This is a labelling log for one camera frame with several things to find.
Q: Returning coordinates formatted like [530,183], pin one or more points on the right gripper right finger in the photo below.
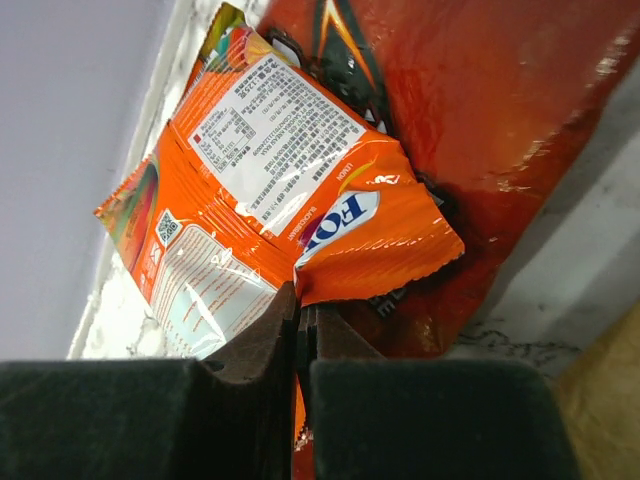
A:
[376,418]

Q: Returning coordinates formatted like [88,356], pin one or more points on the red Doritos chip bag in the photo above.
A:
[493,101]

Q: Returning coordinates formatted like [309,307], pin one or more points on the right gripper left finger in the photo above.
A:
[228,416]

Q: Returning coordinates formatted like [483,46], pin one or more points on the orange Fox's candy bag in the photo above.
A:
[263,177]

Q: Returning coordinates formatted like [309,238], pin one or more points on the golden chip bag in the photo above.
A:
[598,396]

